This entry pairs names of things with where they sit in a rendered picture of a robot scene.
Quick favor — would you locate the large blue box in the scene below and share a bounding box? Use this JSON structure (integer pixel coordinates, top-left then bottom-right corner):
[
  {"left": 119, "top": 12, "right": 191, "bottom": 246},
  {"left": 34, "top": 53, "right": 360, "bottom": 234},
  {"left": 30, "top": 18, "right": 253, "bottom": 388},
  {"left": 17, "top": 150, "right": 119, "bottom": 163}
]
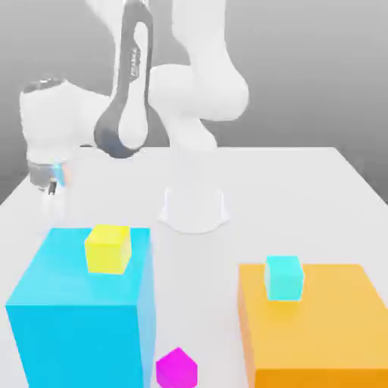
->
[{"left": 5, "top": 227, "right": 158, "bottom": 388}]

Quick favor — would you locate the small yellow cube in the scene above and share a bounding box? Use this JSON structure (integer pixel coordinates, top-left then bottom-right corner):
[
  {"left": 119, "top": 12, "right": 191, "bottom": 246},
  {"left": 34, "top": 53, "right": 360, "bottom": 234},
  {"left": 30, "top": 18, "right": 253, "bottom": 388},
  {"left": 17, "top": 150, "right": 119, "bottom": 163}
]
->
[{"left": 83, "top": 224, "right": 133, "bottom": 276}]

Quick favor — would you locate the large orange box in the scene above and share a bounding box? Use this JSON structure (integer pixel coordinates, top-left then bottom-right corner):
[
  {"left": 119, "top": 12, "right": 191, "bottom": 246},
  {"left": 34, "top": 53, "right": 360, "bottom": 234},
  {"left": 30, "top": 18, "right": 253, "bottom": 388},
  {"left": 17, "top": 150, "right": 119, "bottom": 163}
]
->
[{"left": 237, "top": 263, "right": 388, "bottom": 388}]

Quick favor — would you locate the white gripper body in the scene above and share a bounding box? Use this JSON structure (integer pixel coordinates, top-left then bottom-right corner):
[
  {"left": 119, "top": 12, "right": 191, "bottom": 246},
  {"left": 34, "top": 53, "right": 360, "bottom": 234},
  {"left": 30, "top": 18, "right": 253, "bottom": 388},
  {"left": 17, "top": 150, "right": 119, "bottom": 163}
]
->
[{"left": 40, "top": 192, "right": 67, "bottom": 226}]

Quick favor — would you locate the small magenta cube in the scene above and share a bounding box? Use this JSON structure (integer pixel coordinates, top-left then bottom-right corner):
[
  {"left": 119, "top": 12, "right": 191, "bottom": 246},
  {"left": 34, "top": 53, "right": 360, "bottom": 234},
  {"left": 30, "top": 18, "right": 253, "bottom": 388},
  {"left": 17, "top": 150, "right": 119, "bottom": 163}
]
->
[{"left": 155, "top": 346, "right": 199, "bottom": 388}]

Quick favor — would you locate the small cyan cube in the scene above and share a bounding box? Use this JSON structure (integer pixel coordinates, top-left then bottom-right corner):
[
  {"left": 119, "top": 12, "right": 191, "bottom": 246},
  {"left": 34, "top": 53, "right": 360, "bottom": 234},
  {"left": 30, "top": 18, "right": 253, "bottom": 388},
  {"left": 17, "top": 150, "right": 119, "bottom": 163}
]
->
[{"left": 264, "top": 255, "right": 305, "bottom": 302}]

